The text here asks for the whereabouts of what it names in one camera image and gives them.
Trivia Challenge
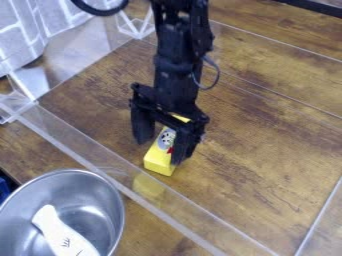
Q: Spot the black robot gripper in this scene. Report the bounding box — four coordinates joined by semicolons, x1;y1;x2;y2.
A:
129;57;209;165

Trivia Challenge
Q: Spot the yellow butter block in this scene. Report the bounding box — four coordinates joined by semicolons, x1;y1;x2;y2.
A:
142;113;192;177

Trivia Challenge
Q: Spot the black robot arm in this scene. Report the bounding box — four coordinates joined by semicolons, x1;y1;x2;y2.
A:
129;0;213;165

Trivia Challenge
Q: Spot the clear acrylic barrier panel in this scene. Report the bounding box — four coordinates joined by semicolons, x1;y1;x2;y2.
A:
0;0;342;256

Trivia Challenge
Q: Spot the silver metal bowl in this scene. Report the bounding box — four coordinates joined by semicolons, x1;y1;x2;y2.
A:
0;169;125;256

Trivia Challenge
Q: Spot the blue object at edge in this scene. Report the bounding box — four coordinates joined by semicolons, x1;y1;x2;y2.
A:
0;177;10;204

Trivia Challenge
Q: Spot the grey brick pattern curtain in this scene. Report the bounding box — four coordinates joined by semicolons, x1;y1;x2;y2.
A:
0;0;129;78

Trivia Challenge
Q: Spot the thick black cable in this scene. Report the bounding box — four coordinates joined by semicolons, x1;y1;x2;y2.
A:
70;0;130;17

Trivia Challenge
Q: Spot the white plastic spatula handle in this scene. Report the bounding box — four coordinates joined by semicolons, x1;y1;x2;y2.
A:
30;205;100;256

